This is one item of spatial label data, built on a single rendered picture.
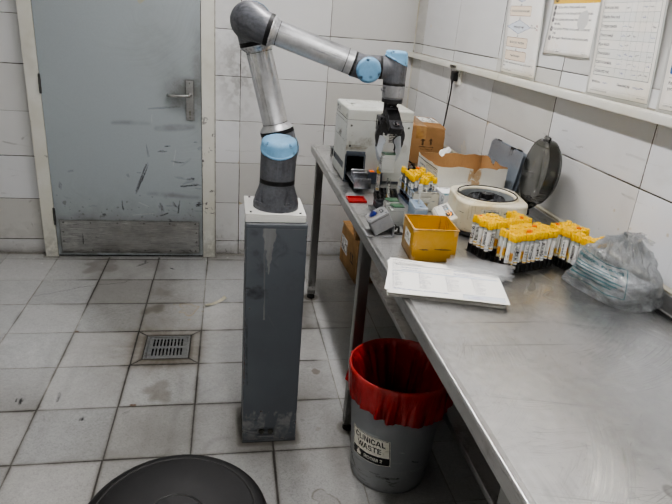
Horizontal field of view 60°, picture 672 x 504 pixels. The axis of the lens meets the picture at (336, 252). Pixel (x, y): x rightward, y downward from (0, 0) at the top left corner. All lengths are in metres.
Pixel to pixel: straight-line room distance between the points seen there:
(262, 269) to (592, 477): 1.25
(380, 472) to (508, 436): 1.09
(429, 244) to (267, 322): 0.67
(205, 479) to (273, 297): 0.89
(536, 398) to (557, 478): 0.21
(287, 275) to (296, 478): 0.72
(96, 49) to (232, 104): 0.79
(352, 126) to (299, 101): 1.32
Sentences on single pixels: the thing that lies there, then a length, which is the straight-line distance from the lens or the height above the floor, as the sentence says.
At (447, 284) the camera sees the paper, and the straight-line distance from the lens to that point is 1.54.
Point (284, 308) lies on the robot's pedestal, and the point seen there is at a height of 0.57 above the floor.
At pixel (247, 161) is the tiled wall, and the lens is 3.74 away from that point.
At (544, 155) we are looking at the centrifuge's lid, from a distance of 2.14.
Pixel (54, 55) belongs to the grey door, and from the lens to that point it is 3.70.
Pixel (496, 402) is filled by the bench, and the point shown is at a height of 0.88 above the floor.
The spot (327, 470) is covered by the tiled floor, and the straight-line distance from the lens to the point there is 2.24.
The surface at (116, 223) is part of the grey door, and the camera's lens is 3.85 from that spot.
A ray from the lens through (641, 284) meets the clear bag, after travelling 1.64.
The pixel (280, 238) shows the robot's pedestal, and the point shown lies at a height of 0.82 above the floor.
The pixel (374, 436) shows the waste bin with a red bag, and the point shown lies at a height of 0.24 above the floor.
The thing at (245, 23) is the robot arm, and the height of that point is 1.47.
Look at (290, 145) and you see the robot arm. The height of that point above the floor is 1.12.
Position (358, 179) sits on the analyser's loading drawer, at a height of 0.93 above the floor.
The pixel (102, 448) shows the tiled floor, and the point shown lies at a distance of 2.38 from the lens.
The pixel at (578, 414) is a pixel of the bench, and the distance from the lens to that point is 1.18.
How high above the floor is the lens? 1.51
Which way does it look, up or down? 22 degrees down
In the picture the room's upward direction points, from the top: 5 degrees clockwise
